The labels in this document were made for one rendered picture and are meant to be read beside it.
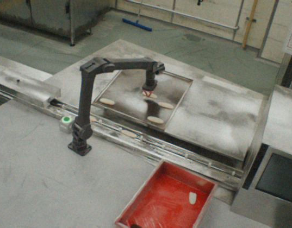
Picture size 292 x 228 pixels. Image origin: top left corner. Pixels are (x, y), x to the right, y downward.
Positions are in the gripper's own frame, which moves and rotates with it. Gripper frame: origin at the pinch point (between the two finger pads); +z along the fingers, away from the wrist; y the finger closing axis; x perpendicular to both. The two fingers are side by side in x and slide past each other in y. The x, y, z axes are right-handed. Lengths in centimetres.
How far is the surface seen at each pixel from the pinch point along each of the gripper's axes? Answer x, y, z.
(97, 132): 15.3, -38.9, 4.7
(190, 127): -32.0, -10.8, 4.3
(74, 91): 54, -8, 13
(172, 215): -44, -69, 3
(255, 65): -58, 268, 141
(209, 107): -37.5, 10.1, 4.0
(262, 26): -50, 328, 107
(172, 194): -39, -57, 5
